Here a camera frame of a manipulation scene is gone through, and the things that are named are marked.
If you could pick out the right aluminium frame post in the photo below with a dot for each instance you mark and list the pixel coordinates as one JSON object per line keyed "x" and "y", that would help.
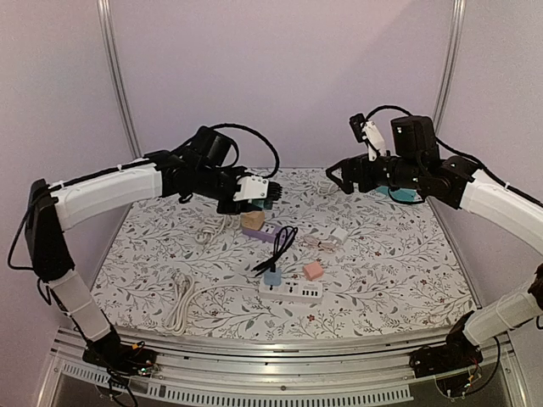
{"x": 452, "y": 51}

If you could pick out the aluminium front rail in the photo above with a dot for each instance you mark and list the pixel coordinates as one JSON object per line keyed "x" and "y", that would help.
{"x": 365, "y": 371}

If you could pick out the floral table mat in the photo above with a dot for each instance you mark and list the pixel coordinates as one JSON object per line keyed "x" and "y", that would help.
{"x": 395, "y": 273}

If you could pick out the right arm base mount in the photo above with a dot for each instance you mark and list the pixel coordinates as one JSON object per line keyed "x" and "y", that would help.
{"x": 454, "y": 367}

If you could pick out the light blue charger plug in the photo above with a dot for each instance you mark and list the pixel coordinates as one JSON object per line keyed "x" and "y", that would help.
{"x": 272, "y": 278}

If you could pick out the beige cube socket adapter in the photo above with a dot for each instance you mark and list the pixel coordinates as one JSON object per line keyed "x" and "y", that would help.
{"x": 252, "y": 220}

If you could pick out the teal charger plug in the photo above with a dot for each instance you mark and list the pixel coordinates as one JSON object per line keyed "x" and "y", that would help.
{"x": 262, "y": 204}

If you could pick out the purple power strip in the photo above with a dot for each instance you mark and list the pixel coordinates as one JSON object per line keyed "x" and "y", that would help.
{"x": 267, "y": 233}

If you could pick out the white power strip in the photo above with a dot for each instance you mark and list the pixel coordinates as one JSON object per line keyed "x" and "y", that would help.
{"x": 292, "y": 290}

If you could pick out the pink charger plug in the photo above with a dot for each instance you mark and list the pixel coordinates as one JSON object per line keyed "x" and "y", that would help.
{"x": 313, "y": 271}

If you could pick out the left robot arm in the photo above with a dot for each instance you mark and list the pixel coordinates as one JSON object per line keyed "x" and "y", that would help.
{"x": 194, "y": 168}

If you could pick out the aluminium frame post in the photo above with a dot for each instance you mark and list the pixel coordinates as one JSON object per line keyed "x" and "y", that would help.
{"x": 452, "y": 51}
{"x": 106, "y": 22}

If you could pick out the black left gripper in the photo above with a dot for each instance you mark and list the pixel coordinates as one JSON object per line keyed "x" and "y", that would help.
{"x": 244, "y": 206}

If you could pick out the teal power strip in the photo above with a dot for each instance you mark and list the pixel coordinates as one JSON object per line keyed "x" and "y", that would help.
{"x": 402, "y": 194}

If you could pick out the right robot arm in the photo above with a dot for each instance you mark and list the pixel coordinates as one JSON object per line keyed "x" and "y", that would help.
{"x": 461, "y": 183}

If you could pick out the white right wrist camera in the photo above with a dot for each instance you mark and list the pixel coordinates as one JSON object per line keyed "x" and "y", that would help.
{"x": 365, "y": 131}

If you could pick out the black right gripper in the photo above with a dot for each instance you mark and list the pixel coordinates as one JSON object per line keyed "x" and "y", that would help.
{"x": 354, "y": 172}

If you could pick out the left aluminium frame post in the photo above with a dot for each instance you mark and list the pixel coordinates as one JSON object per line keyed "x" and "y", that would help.
{"x": 106, "y": 22}

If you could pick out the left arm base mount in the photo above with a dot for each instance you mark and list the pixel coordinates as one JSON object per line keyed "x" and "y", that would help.
{"x": 120, "y": 358}

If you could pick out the white charger adapter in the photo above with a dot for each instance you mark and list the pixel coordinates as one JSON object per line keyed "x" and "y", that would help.
{"x": 338, "y": 236}

